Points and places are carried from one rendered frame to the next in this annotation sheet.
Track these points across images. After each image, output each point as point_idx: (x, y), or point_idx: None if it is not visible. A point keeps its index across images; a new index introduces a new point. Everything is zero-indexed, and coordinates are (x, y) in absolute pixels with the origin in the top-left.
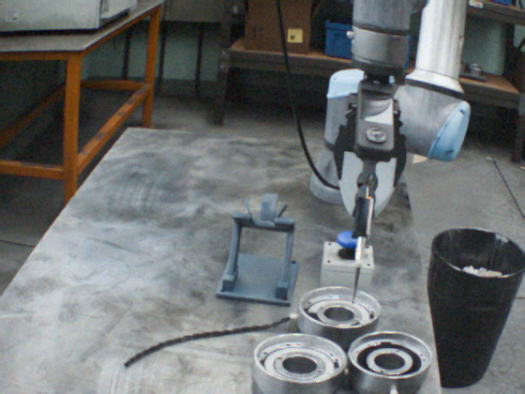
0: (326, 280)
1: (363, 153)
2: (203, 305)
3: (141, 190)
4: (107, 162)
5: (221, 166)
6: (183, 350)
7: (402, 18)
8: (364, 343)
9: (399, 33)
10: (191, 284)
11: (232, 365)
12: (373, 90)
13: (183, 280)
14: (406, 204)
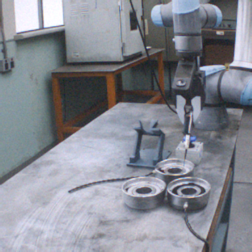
0: (178, 157)
1: (174, 92)
2: (119, 168)
3: (113, 126)
4: (102, 116)
5: (156, 116)
6: (99, 186)
7: (194, 27)
8: (180, 182)
9: (193, 35)
10: (117, 161)
11: (119, 192)
12: (184, 64)
13: (115, 159)
14: (235, 128)
